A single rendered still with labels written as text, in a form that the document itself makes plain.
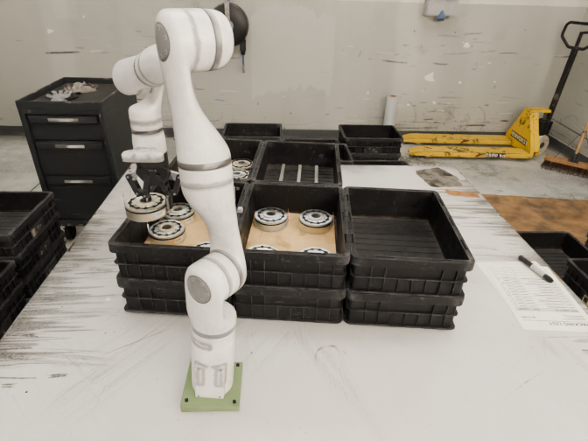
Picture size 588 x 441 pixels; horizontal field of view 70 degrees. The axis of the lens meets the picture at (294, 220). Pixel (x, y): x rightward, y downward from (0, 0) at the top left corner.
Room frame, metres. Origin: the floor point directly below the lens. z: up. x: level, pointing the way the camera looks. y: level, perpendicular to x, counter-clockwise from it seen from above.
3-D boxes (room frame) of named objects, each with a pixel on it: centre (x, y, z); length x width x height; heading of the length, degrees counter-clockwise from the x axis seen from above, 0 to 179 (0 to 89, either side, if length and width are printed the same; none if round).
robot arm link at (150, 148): (0.93, 0.34, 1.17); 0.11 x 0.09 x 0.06; 2
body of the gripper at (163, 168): (0.94, 0.34, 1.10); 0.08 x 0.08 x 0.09
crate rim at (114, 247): (1.05, 0.30, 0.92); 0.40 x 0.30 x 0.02; 178
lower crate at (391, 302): (1.03, -0.30, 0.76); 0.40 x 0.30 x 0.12; 178
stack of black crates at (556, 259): (1.73, -1.32, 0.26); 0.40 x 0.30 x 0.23; 3
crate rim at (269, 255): (1.04, 0.00, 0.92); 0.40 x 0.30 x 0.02; 178
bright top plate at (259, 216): (1.15, 0.07, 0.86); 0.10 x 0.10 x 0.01
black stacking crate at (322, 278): (1.04, 0.00, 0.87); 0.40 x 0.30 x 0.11; 178
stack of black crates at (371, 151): (2.83, -0.50, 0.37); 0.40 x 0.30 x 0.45; 93
